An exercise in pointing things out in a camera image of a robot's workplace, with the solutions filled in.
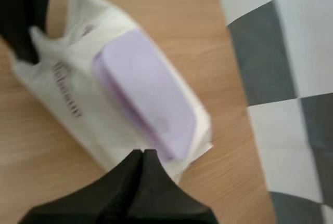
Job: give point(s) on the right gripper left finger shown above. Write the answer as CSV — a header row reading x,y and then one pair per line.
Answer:
x,y
104,195

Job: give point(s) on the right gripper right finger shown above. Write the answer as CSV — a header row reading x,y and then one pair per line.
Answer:
x,y
161,198

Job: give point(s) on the white wet wipes pack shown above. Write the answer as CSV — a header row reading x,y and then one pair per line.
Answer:
x,y
135,89

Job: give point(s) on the checked cloth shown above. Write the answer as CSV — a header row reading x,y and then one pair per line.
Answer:
x,y
286,78

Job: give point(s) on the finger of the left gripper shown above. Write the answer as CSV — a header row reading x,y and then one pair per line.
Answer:
x,y
20,8

